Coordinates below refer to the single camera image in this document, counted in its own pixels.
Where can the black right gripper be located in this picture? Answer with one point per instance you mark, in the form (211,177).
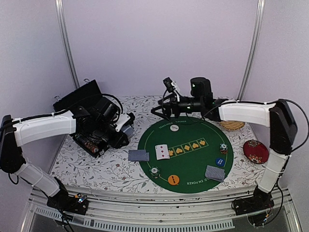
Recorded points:
(172,105)

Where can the round woven bamboo tray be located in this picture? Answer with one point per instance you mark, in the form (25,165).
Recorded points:
(232,125)

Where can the aluminium frame post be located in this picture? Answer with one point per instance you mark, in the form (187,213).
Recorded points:
(66,43)
(254,43)

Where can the aluminium front rail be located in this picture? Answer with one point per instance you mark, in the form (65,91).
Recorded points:
(210,211)

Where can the blue small blind button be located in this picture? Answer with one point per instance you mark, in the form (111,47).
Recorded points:
(220,162)

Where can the poker chip row left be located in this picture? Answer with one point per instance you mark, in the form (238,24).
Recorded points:
(85,143)

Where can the face-down card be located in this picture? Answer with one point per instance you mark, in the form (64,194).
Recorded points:
(219,175)
(209,171)

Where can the orange big blind button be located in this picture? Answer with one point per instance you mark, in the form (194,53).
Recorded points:
(173,180)

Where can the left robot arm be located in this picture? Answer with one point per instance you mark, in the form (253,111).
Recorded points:
(14,133)

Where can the white dealer button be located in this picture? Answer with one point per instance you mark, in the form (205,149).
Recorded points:
(174,128)

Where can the three of diamonds card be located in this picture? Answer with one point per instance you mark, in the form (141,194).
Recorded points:
(162,152)

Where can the grey card stack holder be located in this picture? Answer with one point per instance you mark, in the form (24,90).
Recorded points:
(128,131)

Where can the blue backed playing card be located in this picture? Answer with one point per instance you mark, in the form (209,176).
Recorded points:
(147,156)

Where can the red floral round box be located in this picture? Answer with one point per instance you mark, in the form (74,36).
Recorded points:
(255,151)

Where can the right aluminium frame post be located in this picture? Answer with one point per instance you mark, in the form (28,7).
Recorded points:
(254,43)

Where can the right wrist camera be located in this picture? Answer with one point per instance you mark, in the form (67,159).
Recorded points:
(171,87)

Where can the multicolour poker chip stack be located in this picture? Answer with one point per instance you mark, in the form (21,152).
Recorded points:
(223,148)

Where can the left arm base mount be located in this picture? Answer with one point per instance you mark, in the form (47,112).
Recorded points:
(62,201)

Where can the floral patterned tablecloth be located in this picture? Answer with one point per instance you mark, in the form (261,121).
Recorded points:
(114,172)

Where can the left aluminium frame post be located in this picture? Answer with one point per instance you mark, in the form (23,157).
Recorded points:
(66,43)

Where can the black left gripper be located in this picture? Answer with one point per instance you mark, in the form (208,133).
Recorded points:
(117,142)

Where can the round green poker mat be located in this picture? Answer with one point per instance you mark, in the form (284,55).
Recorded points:
(192,148)

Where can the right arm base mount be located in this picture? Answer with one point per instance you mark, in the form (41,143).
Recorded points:
(251,204)

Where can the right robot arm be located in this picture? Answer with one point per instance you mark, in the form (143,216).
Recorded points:
(275,115)

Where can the black poker chip case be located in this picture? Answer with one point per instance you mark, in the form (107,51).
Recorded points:
(77,99)

